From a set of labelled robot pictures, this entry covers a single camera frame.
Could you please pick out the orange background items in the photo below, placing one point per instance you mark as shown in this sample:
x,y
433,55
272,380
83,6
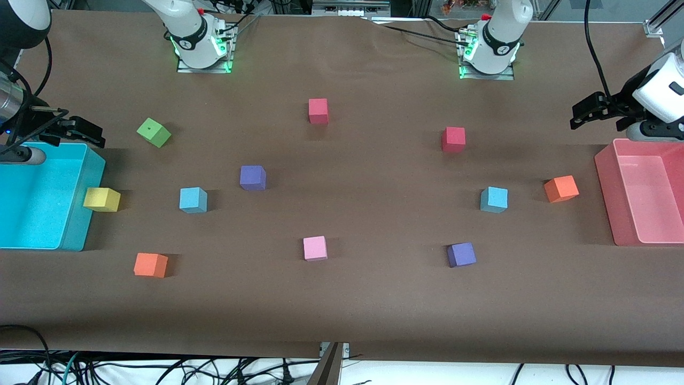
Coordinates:
x,y
459,5

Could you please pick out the purple foam block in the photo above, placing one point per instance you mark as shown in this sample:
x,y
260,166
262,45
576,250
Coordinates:
x,y
253,178
461,255

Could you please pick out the orange foam block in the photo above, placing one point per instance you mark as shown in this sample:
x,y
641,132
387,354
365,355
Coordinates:
x,y
561,189
150,265

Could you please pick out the green foam block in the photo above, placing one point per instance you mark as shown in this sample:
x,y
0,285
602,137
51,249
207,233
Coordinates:
x,y
154,132

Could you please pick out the cyan plastic bin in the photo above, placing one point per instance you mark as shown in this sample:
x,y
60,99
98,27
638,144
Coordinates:
x,y
37,208

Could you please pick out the grey background device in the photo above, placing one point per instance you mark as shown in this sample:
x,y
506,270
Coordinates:
x,y
350,6

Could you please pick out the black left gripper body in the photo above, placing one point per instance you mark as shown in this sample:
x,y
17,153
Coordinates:
x,y
623,105

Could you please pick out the pink plastic bin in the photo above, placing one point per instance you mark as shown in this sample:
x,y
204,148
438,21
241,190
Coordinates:
x,y
614,203

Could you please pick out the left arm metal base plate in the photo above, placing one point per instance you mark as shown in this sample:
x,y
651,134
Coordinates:
x,y
489,76

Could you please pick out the yellow foam block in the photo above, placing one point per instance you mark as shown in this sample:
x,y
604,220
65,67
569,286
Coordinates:
x,y
101,199

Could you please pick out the aluminium background post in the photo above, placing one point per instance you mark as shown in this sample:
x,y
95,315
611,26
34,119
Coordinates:
x,y
420,8

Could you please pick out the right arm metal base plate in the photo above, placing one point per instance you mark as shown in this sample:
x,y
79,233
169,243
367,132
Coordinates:
x,y
206,70

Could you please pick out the light blue foam block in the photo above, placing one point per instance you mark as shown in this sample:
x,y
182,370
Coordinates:
x,y
193,200
494,199

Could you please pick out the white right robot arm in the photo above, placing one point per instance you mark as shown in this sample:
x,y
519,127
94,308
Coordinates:
x,y
187,32

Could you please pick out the pink foam block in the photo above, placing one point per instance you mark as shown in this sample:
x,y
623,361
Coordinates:
x,y
315,248

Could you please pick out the dark aluminium profile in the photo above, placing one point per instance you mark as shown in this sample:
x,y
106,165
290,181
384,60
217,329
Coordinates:
x,y
327,371

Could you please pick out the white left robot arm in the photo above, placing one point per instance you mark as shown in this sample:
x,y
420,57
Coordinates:
x,y
499,32

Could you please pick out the red foam block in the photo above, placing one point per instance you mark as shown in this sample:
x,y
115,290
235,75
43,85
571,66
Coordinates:
x,y
318,110
453,139

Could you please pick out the silver metal bracket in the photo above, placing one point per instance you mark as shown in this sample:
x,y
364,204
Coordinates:
x,y
344,348

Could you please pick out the brown table cover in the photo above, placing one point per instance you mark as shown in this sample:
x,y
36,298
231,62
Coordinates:
x,y
342,305

